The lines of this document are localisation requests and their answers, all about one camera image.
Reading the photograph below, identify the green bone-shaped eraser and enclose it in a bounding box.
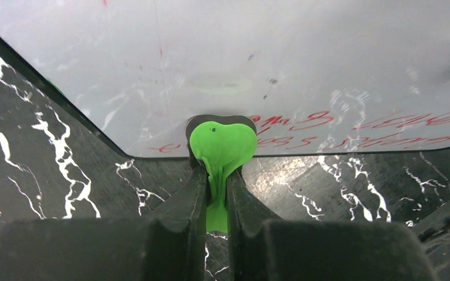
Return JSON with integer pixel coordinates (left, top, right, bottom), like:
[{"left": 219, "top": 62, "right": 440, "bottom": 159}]
[{"left": 186, "top": 115, "right": 257, "bottom": 234}]

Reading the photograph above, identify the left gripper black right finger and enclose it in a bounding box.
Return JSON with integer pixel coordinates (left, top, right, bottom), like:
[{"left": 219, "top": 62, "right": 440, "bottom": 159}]
[{"left": 226, "top": 170, "right": 284, "bottom": 241}]

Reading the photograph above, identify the small white whiteboard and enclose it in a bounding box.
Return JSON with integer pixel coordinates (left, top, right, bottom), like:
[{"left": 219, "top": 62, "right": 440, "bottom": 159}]
[{"left": 0, "top": 1, "right": 450, "bottom": 158}]

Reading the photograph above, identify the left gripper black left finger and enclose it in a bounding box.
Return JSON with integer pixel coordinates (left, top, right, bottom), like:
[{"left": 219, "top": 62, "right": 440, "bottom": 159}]
[{"left": 144, "top": 167, "right": 207, "bottom": 241}]

